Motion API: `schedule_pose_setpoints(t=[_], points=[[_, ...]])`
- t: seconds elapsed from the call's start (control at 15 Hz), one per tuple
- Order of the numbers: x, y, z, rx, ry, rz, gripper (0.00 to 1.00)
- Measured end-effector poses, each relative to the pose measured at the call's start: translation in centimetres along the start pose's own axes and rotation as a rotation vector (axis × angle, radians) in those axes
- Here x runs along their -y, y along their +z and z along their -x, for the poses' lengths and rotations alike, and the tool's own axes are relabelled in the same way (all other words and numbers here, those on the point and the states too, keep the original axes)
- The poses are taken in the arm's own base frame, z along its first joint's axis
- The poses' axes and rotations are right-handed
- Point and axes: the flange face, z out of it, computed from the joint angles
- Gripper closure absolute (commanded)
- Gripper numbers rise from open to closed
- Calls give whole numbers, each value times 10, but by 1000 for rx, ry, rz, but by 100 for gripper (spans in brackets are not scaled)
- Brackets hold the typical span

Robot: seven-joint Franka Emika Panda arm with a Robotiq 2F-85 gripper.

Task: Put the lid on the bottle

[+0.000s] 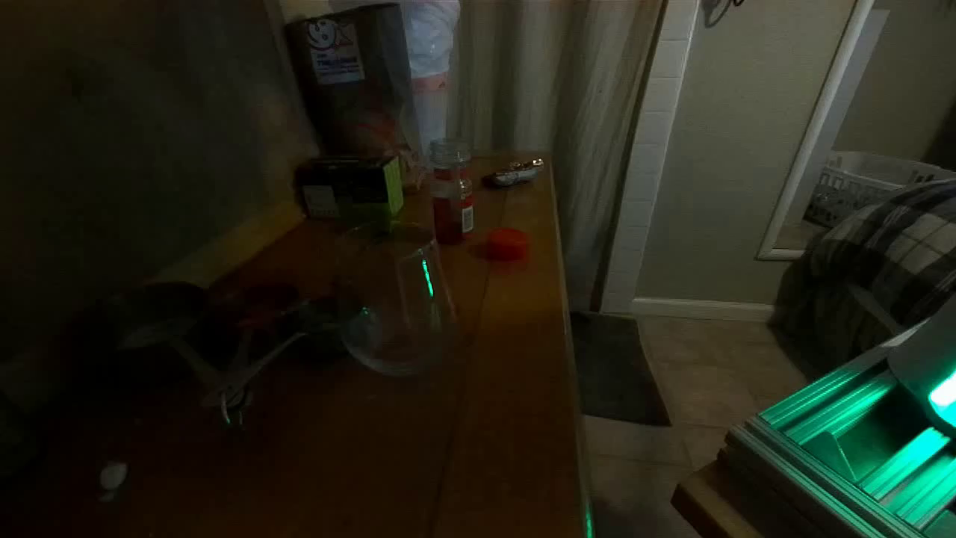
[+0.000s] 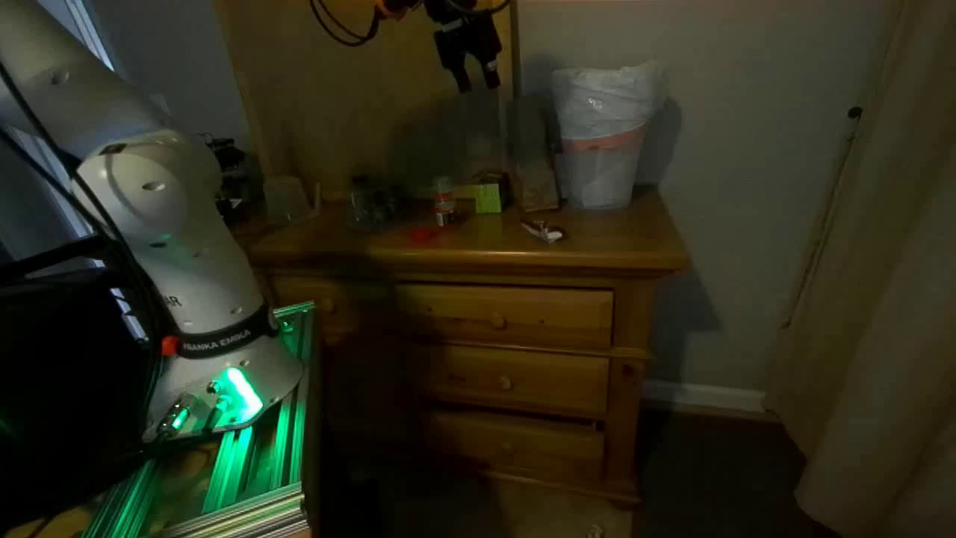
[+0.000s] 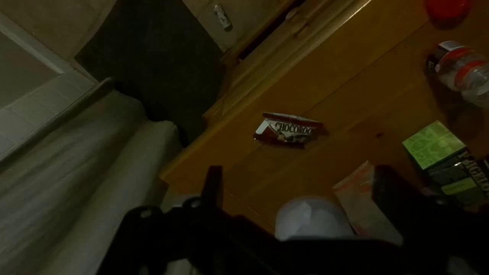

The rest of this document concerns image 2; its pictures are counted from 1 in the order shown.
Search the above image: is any black equipment case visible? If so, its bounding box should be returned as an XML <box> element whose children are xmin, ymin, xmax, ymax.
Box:
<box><xmin>0</xmin><ymin>247</ymin><xmax>178</xmax><ymax>525</ymax></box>

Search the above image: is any red white candy wrapper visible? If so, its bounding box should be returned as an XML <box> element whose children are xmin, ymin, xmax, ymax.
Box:
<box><xmin>517</xmin><ymin>215</ymin><xmax>566</xmax><ymax>247</ymax></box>

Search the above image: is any brown paper bag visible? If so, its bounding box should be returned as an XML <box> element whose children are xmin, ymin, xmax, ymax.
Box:
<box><xmin>506</xmin><ymin>97</ymin><xmax>565</xmax><ymax>215</ymax></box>

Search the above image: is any green lit aluminium frame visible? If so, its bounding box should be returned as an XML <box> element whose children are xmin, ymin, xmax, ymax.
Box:
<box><xmin>55</xmin><ymin>298</ymin><xmax>323</xmax><ymax>538</ymax></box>

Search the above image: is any clear plastic container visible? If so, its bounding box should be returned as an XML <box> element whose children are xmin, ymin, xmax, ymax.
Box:
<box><xmin>263</xmin><ymin>175</ymin><xmax>314</xmax><ymax>230</ymax></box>

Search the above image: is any white plastic bag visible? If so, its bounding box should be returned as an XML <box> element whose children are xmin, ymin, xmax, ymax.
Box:
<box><xmin>548</xmin><ymin>58</ymin><xmax>668</xmax><ymax>211</ymax></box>

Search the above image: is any white baseboard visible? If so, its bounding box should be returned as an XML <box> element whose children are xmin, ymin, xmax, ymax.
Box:
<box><xmin>638</xmin><ymin>375</ymin><xmax>771</xmax><ymax>422</ymax></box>

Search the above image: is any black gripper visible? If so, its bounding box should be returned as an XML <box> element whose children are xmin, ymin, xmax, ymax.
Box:
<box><xmin>420</xmin><ymin>0</ymin><xmax>506</xmax><ymax>96</ymax></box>

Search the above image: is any wooden drawer front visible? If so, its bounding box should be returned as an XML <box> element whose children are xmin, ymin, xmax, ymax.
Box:
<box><xmin>393</xmin><ymin>281</ymin><xmax>617</xmax><ymax>351</ymax></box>
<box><xmin>424</xmin><ymin>407</ymin><xmax>608</xmax><ymax>483</ymax></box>
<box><xmin>418</xmin><ymin>342</ymin><xmax>612</xmax><ymax>417</ymax></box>

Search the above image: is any thin arm cable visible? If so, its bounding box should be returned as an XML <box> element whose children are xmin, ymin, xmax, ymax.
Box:
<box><xmin>306</xmin><ymin>0</ymin><xmax>402</xmax><ymax>49</ymax></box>

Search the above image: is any clear glass jar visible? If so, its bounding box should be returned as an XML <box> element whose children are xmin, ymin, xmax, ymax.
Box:
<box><xmin>345</xmin><ymin>175</ymin><xmax>378</xmax><ymax>230</ymax></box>

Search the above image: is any wooden board panel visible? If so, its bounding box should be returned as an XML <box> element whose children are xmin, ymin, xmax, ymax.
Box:
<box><xmin>214</xmin><ymin>0</ymin><xmax>521</xmax><ymax>203</ymax></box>

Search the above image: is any small green patterned box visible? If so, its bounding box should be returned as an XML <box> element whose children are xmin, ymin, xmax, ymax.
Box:
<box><xmin>472</xmin><ymin>178</ymin><xmax>506</xmax><ymax>215</ymax></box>

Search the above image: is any wooden chest of drawers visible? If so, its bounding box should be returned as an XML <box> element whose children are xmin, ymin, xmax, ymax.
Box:
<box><xmin>248</xmin><ymin>185</ymin><xmax>692</xmax><ymax>511</ymax></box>

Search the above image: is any beige curtain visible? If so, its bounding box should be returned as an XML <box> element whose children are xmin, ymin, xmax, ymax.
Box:
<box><xmin>760</xmin><ymin>0</ymin><xmax>956</xmax><ymax>538</ymax></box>

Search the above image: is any small dark glass object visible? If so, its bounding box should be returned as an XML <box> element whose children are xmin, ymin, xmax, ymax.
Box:
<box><xmin>373</xmin><ymin>185</ymin><xmax>402</xmax><ymax>230</ymax></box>

